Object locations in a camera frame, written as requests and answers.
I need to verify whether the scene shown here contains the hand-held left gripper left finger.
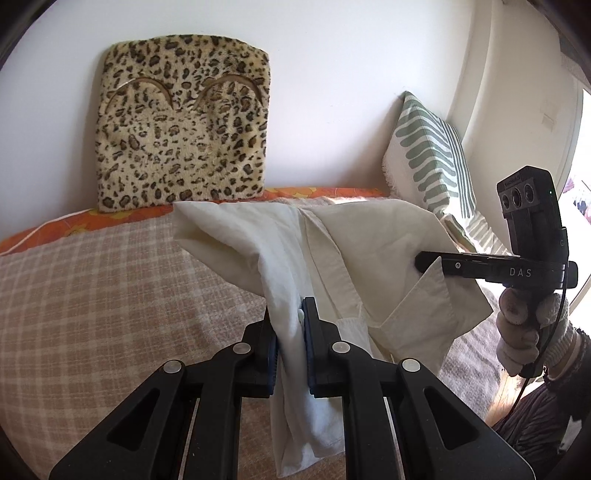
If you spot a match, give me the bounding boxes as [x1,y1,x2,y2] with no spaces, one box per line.
[48,307,280,480]

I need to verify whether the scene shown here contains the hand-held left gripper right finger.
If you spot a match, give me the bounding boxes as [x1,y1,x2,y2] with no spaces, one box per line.
[301,296,532,480]

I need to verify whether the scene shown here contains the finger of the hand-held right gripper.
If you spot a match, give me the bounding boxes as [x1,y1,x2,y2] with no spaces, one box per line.
[414,251,509,280]

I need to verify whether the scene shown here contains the white long-sleeved shirt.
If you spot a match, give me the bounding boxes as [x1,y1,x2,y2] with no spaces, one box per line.
[172,199,494,478]

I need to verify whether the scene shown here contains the person's right forearm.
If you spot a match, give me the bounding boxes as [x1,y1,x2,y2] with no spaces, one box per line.
[542,325,591,430]

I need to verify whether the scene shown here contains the person's right hand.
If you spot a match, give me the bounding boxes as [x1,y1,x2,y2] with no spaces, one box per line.
[496,286,578,377]

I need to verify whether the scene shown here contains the green patterned white pillow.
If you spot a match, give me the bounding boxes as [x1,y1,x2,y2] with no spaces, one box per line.
[382,91,476,219]
[438,210,513,257]

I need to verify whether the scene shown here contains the window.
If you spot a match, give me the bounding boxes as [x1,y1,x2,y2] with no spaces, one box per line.
[556,85,591,310]

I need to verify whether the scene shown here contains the beige checked blanket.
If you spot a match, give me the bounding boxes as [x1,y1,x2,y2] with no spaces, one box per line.
[0,217,278,480]

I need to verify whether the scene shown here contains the grey striped trousers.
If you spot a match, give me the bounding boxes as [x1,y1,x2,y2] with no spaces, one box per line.
[492,383,573,462]

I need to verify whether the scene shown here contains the leopard print cushion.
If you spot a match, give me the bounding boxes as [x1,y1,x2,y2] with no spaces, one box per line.
[96,33,271,214]

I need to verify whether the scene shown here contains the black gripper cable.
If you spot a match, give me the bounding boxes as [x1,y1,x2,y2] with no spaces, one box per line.
[510,277,570,418]

